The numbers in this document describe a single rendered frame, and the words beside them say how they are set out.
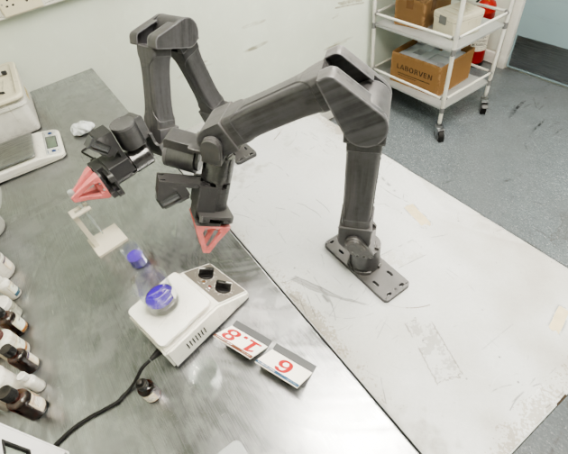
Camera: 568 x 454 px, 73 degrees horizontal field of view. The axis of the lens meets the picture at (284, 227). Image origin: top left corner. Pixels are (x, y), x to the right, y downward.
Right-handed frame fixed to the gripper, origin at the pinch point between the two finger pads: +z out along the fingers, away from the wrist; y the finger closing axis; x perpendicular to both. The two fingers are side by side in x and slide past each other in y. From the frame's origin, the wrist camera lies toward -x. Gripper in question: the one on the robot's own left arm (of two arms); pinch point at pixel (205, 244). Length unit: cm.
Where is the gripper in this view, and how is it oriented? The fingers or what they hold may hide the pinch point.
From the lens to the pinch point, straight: 80.7
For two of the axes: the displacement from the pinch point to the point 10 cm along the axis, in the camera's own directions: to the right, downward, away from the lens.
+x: 9.0, 0.3, 4.3
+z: -2.3, 8.7, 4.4
